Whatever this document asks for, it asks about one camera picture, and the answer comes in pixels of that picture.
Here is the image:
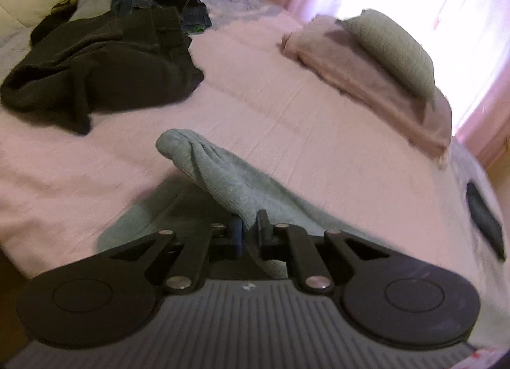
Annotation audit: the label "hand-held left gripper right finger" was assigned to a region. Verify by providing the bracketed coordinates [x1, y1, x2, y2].
[256, 210, 395, 295]

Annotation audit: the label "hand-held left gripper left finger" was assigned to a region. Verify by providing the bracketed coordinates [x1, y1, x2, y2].
[106, 215, 244, 295]

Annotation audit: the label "grey sweatpants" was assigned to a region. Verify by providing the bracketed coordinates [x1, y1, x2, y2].
[98, 129, 399, 279]

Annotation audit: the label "pink folded blanket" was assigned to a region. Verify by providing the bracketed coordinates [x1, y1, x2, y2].
[281, 14, 454, 169]

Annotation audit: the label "black pants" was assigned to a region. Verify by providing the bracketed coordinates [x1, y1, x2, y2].
[0, 6, 206, 137]

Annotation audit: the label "dark folded cloth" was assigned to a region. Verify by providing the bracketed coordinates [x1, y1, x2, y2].
[465, 181, 507, 262]

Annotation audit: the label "green checked pillow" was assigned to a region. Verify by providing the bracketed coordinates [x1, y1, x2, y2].
[337, 9, 438, 105]

